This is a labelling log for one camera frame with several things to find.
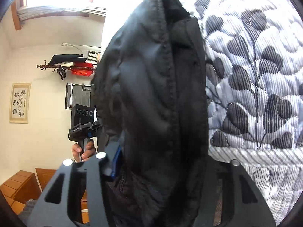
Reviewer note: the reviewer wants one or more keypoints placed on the black quilted pants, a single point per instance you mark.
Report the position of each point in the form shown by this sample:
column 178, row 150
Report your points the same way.
column 149, row 91

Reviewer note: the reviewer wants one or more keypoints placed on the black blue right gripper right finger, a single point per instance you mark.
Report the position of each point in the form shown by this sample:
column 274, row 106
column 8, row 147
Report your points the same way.
column 242, row 202

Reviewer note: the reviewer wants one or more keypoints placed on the wooden coat rack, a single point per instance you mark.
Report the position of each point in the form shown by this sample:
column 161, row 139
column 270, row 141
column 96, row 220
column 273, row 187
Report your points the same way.
column 61, row 63

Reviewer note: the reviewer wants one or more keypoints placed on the wooden cabinet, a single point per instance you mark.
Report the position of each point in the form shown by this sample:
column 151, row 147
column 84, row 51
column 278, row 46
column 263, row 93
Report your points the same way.
column 24, row 186

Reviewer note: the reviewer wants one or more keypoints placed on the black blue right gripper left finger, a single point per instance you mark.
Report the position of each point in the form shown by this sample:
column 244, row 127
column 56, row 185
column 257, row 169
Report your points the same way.
column 60, row 202

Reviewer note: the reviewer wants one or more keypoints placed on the black metal frame chair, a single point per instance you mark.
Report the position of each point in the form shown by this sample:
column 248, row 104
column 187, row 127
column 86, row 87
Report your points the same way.
column 77, row 94

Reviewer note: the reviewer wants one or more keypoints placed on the grey striped curtain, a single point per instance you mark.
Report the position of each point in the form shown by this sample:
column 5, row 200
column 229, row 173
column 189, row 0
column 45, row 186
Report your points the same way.
column 25, row 13

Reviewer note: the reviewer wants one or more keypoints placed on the red bag on rack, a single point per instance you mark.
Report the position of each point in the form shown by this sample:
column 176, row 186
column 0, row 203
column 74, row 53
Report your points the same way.
column 82, row 69

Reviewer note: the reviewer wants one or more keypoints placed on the person's left hand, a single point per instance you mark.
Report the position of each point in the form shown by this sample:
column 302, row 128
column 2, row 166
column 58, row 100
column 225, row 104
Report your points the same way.
column 83, row 155

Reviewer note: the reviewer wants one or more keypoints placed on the purple quilted floral bedspread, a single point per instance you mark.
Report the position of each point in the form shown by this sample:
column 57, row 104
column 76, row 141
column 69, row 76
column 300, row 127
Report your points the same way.
column 253, row 51

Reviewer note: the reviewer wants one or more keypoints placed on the framed wall picture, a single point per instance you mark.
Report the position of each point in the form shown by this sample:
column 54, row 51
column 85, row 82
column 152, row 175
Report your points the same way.
column 19, row 103

